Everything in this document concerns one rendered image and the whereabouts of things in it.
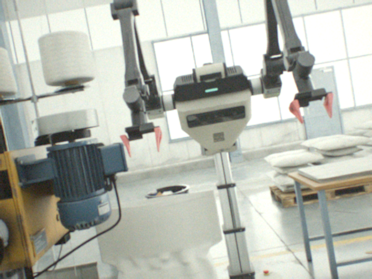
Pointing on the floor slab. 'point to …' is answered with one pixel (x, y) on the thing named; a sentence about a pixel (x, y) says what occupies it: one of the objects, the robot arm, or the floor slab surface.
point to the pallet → (287, 199)
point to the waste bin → (168, 191)
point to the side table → (326, 218)
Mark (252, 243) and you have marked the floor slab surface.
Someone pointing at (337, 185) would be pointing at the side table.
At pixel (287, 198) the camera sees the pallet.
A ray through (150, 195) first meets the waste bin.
